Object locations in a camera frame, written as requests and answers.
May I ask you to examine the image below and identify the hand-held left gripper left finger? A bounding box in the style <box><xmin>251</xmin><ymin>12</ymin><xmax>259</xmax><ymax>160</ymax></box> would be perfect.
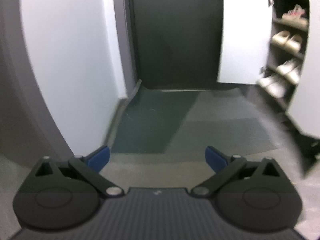
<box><xmin>21</xmin><ymin>145</ymin><xmax>125</xmax><ymax>197</ymax></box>

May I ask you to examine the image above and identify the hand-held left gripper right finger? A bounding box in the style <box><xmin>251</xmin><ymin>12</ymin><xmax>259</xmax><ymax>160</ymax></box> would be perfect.
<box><xmin>191</xmin><ymin>146</ymin><xmax>298</xmax><ymax>197</ymax></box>

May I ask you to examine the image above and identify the white chunky sneaker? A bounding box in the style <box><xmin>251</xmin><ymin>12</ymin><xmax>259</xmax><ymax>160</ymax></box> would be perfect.
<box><xmin>257</xmin><ymin>74</ymin><xmax>282</xmax><ymax>88</ymax></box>
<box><xmin>266</xmin><ymin>80</ymin><xmax>288</xmax><ymax>98</ymax></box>

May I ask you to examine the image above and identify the white sneaker grey side patch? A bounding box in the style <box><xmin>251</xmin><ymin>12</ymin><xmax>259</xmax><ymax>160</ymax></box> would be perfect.
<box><xmin>287</xmin><ymin>65</ymin><xmax>302</xmax><ymax>84</ymax></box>

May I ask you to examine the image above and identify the white perforated-toe sneaker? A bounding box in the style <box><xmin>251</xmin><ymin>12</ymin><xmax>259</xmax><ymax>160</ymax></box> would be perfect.
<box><xmin>276</xmin><ymin>58</ymin><xmax>298</xmax><ymax>75</ymax></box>

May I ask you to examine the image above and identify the cream clog brown insole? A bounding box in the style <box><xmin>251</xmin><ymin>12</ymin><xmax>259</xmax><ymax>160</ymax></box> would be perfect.
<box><xmin>285</xmin><ymin>34</ymin><xmax>303</xmax><ymax>52</ymax></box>
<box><xmin>271</xmin><ymin>30</ymin><xmax>290</xmax><ymax>46</ymax></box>

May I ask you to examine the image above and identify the grey shoe cabinet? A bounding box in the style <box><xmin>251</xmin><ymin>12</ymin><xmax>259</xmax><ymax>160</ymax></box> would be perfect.
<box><xmin>257</xmin><ymin>0</ymin><xmax>312</xmax><ymax>120</ymax></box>

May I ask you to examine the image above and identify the grey green floor mat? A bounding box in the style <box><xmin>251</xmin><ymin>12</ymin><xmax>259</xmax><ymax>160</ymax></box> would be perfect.
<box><xmin>100</xmin><ymin>85</ymin><xmax>283</xmax><ymax>188</ymax></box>

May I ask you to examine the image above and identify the dark entrance door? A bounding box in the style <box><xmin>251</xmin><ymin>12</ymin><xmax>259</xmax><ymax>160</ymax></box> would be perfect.
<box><xmin>127</xmin><ymin>0</ymin><xmax>224</xmax><ymax>90</ymax></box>

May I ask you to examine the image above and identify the red white sneaker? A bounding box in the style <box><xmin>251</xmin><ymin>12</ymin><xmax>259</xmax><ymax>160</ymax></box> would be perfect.
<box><xmin>282</xmin><ymin>4</ymin><xmax>308</xmax><ymax>22</ymax></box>

